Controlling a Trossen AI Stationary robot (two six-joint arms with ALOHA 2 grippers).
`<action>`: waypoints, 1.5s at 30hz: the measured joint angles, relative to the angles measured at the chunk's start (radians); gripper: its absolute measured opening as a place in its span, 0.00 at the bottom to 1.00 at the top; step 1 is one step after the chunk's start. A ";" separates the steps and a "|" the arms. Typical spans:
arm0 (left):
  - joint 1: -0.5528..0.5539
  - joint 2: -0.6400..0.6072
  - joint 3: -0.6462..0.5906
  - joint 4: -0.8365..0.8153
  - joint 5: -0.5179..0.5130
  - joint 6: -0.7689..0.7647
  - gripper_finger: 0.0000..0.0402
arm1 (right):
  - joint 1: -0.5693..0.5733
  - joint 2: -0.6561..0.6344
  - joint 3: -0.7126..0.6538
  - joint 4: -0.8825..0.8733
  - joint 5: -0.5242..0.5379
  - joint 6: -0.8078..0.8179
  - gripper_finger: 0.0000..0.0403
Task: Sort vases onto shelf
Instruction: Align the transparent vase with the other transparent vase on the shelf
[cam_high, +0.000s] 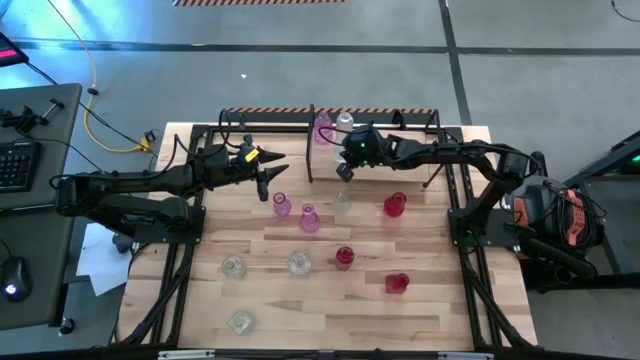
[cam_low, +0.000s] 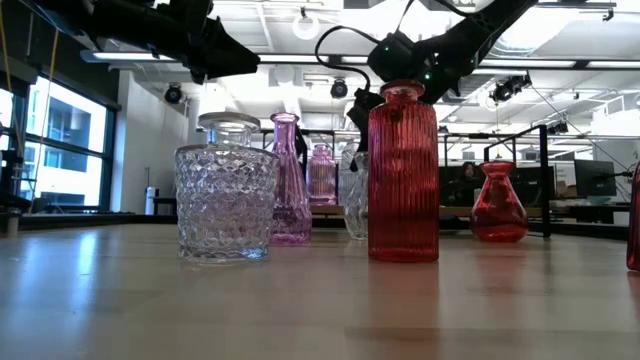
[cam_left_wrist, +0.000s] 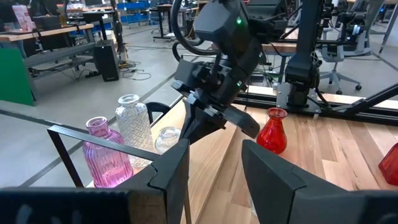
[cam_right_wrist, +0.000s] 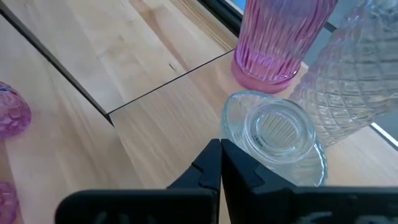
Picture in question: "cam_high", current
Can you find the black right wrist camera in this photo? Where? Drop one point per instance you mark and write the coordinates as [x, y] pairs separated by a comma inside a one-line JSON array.
[[345, 172]]

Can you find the black keyboard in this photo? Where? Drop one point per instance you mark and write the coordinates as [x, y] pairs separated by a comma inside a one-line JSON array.
[[17, 165]]

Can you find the clear tall diamond-cut vase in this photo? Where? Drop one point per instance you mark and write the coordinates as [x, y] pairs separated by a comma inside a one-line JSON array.
[[344, 121]]

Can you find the clear small round vase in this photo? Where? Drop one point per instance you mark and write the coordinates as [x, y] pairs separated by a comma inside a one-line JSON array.
[[233, 267]]

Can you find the red tall ribbed vase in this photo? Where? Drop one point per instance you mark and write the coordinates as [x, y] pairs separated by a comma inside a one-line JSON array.
[[344, 257]]

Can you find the pink ribbed bottle vase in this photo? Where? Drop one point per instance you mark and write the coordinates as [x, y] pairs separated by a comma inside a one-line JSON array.
[[323, 131]]

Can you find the red squat glass vase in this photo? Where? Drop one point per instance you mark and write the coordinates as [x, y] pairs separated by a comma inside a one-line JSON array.
[[397, 283]]

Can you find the black desk caster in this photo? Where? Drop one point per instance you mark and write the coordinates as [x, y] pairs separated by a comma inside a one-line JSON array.
[[66, 326]]

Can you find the black-framed wooden shelf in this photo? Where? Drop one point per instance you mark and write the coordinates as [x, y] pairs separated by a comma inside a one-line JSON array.
[[400, 172]]

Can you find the red small bulb vase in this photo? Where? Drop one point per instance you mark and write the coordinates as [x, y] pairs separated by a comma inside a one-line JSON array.
[[395, 205]]

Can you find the black clamp mount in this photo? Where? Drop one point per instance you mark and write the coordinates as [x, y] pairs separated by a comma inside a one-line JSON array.
[[25, 120]]

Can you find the pink fluted bulb vase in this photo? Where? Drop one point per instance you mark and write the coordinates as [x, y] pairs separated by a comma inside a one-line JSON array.
[[281, 205]]

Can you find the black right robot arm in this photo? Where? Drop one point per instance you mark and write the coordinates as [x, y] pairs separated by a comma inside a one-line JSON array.
[[450, 151]]

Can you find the silver metal bracket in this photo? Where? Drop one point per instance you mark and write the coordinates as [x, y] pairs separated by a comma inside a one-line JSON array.
[[185, 354], [465, 355]]

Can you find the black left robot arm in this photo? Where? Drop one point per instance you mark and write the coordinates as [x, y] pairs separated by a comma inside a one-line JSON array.
[[150, 182]]

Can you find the clear small faceted vase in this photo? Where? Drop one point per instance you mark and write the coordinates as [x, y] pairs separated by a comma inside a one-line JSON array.
[[342, 204]]

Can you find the pink twisted cone vase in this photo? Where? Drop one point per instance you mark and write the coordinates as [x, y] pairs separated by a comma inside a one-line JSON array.
[[309, 220]]

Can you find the clear wide diamond-cut vase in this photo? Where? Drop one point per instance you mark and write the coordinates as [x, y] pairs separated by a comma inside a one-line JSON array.
[[299, 263]]

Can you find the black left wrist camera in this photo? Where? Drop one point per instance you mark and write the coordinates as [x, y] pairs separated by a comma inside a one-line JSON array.
[[262, 190]]

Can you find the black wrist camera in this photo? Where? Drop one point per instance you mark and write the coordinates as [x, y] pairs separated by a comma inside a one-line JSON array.
[[345, 172], [262, 190]]

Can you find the black metal table frame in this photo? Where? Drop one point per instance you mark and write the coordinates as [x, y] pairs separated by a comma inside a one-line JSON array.
[[287, 129]]

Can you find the dark grey desk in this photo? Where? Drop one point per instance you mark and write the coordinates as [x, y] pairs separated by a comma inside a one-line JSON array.
[[45, 240]]

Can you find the device with pink screen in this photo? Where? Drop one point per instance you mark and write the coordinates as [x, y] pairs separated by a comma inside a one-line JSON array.
[[10, 52]]

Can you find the black orange shop vacuum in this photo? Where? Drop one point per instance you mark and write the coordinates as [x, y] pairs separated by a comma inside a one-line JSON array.
[[550, 210]]

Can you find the black stand with green light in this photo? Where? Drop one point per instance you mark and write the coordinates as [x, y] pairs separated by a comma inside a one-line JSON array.
[[615, 160]]

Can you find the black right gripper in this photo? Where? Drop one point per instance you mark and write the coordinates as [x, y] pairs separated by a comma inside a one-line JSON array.
[[365, 145]]

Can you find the clear square glass vase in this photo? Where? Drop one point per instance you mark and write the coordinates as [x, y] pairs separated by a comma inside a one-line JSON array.
[[241, 321]]

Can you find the white paper sheet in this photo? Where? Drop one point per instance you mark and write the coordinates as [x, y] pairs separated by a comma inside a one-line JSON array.
[[100, 265]]

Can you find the black computer mouse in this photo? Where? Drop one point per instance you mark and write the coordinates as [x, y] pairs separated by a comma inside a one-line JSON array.
[[15, 280]]

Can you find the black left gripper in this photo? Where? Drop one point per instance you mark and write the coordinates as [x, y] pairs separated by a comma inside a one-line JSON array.
[[225, 167]]

